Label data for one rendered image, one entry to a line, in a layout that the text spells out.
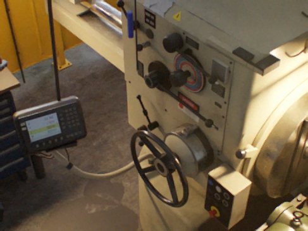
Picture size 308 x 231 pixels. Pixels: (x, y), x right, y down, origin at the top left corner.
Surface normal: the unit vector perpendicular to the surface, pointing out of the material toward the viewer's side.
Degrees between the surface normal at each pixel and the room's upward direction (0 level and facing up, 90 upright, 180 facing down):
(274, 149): 62
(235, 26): 0
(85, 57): 0
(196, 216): 0
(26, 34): 90
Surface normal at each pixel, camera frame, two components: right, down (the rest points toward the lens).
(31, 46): 0.65, 0.52
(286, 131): -0.52, -0.24
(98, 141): 0.00, -0.73
